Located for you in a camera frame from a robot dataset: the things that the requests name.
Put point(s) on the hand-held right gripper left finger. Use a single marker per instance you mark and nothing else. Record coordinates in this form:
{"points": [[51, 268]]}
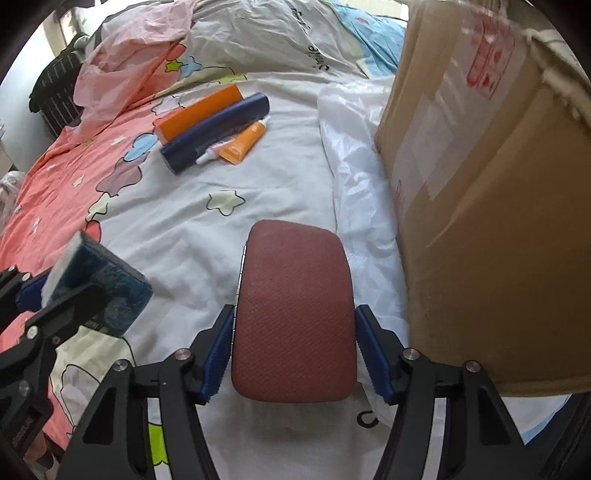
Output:
{"points": [[217, 355]]}

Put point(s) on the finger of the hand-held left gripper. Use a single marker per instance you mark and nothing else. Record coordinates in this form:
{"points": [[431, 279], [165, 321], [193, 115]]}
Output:
{"points": [[60, 318], [30, 288]]}

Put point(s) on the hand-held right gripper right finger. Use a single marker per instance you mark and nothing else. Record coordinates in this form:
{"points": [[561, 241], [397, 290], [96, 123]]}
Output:
{"points": [[376, 355]]}

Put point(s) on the maroon textured case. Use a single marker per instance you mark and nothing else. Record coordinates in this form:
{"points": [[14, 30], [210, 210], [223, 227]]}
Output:
{"points": [[295, 314]]}

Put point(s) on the large cardboard box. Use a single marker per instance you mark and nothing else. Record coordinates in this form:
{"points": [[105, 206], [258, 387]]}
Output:
{"points": [[485, 207]]}

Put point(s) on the orange tube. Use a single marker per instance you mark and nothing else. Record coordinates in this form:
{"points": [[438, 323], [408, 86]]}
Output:
{"points": [[242, 141]]}

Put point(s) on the orange box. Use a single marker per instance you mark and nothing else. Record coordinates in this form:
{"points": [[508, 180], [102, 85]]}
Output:
{"points": [[198, 113]]}

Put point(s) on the clear plastic bag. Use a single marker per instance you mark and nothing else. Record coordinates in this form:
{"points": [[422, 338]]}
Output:
{"points": [[11, 194]]}

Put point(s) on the white plastic bag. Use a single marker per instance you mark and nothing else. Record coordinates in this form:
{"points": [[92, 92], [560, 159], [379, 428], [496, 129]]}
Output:
{"points": [[360, 184]]}

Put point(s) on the small white tube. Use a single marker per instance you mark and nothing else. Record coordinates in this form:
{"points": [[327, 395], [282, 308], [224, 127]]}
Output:
{"points": [[207, 156]]}

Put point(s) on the black striped bag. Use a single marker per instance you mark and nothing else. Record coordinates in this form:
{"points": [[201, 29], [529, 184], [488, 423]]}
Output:
{"points": [[55, 87]]}

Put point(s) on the dark blue long case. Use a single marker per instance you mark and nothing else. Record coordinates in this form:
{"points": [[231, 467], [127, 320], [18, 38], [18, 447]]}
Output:
{"points": [[212, 134]]}

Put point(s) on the pink sheet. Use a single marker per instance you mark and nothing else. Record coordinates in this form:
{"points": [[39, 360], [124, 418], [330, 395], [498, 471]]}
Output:
{"points": [[124, 55]]}

